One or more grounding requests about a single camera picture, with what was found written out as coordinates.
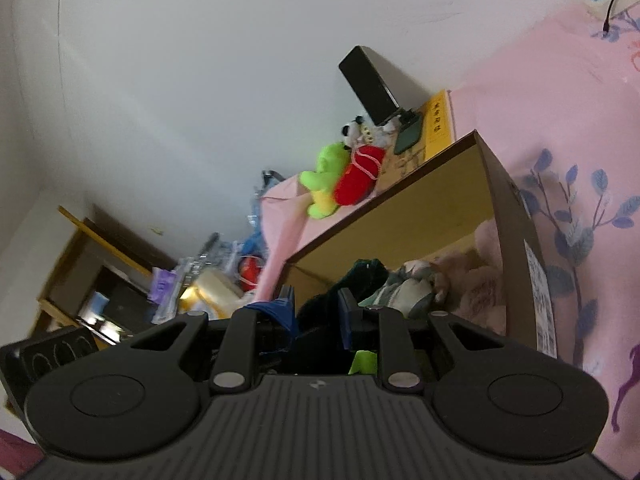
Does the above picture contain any red plush toy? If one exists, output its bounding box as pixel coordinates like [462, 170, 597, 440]
[332, 144, 387, 207]

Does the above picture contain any wooden shelf cabinet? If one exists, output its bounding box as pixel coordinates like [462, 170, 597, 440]
[37, 204, 176, 351]

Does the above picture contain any grey white plush toy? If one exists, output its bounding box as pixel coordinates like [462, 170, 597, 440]
[360, 259, 451, 318]

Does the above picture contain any black tablet on stand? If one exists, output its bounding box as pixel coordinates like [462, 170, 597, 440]
[338, 45, 408, 128]

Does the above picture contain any red round object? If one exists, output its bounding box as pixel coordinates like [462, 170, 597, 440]
[237, 255, 266, 293]

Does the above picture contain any yellow box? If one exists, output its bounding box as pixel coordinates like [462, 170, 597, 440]
[380, 89, 457, 186]

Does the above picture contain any yellow white tissue pack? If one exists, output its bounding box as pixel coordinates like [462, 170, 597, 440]
[180, 267, 246, 321]

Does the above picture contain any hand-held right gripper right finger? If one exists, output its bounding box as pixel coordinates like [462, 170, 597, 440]
[337, 287, 506, 391]

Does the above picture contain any brown cardboard box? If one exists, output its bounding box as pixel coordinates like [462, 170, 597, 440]
[280, 129, 558, 361]

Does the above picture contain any large green plush toy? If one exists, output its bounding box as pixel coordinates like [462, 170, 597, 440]
[347, 350, 378, 376]

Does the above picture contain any small panda plush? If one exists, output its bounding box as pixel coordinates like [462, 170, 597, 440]
[341, 116, 396, 148]

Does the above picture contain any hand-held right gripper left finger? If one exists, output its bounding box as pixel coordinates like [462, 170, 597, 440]
[129, 284, 301, 393]

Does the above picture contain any pink printed bed sheet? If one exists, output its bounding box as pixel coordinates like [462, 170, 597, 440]
[255, 0, 640, 480]

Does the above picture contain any pink plush toy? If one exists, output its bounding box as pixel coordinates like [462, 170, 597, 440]
[432, 220, 508, 333]

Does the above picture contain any purple packet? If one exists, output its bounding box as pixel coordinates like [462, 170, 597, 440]
[150, 267, 181, 306]

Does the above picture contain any black electronic device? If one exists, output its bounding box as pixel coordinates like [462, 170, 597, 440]
[80, 272, 156, 331]

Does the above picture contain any dark green phone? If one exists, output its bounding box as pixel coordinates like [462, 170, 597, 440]
[393, 110, 425, 156]

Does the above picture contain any small green frog plush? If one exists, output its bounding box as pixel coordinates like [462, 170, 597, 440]
[299, 142, 353, 220]

